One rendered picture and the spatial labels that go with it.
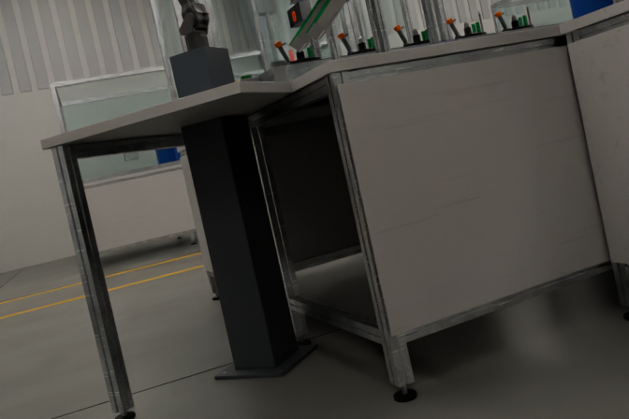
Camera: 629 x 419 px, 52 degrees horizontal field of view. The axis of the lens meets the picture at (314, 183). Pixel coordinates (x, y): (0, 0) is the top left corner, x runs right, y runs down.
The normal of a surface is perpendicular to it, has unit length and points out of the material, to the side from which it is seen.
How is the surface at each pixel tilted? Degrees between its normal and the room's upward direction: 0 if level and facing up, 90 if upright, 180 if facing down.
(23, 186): 90
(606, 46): 90
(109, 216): 90
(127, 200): 90
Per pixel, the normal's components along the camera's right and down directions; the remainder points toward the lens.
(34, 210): 0.31, -0.04
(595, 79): -0.90, 0.21
